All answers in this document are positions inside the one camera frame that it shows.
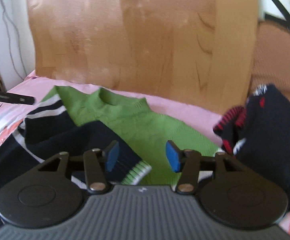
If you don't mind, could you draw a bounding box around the green and navy knit sweater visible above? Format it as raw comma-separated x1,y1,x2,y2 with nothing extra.
0,85,226,235

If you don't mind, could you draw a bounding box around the pink floral bed sheet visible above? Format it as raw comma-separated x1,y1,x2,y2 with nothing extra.
0,72,290,234

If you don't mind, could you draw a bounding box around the thin wall cable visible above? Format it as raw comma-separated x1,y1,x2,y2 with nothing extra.
0,0,29,81

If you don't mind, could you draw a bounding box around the black red striped garment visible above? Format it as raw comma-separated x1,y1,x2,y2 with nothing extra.
213,84,290,209

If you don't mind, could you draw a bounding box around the wooden headboard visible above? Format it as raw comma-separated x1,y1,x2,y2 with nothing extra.
28,0,258,113

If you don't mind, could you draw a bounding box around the brown upholstered chair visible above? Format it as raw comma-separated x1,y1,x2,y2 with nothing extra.
248,22,290,101

